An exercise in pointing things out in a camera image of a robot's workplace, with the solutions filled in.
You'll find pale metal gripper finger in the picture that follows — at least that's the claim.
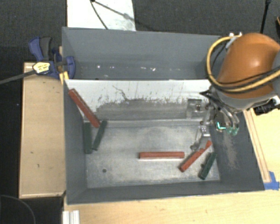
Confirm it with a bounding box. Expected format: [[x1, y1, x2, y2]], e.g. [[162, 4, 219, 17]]
[[190, 126, 211, 151], [187, 98, 203, 119]]

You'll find grey metal bin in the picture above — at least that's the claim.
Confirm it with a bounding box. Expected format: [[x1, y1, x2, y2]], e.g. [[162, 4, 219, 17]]
[[61, 26, 266, 205]]

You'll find red-brown flat block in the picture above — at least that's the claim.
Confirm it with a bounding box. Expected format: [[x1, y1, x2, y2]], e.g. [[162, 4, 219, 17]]
[[68, 88, 102, 128], [138, 151, 185, 160], [179, 140, 213, 173]]

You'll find black cylinder on white bracket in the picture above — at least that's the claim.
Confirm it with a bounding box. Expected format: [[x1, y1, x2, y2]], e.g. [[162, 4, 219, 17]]
[[254, 96, 280, 115]]

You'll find pale wood flat board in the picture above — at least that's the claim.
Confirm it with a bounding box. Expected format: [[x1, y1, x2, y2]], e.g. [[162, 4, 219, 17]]
[[18, 62, 67, 199]]

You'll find dark green flat block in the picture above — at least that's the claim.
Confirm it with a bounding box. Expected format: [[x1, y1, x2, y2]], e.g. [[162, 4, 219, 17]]
[[198, 152, 217, 181], [91, 120, 108, 152], [83, 122, 93, 154]]

